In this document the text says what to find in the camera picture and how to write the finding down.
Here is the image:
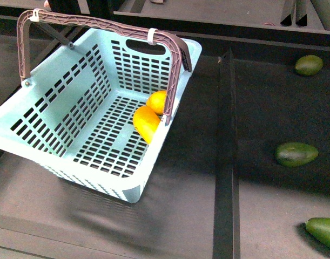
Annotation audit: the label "green avocado middle right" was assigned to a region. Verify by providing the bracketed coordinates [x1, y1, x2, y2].
[274, 142, 319, 167]

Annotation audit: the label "light blue plastic basket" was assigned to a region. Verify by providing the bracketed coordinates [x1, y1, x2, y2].
[0, 9, 202, 203]

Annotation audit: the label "green avocado bottom right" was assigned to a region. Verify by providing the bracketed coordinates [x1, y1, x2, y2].
[305, 217, 330, 248]

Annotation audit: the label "green avocado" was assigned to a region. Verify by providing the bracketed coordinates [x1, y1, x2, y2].
[274, 142, 319, 167]
[305, 217, 330, 248]
[294, 55, 324, 76]

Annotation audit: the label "black shelf divider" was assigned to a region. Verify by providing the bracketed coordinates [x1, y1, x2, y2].
[213, 48, 241, 258]

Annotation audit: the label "green avocado top right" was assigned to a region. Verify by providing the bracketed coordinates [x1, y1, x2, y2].
[294, 55, 324, 76]

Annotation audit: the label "yellow mango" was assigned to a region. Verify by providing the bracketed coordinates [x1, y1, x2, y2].
[133, 106, 160, 144]

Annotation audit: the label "yellow lemon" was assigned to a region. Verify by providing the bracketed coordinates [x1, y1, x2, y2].
[146, 90, 166, 115]

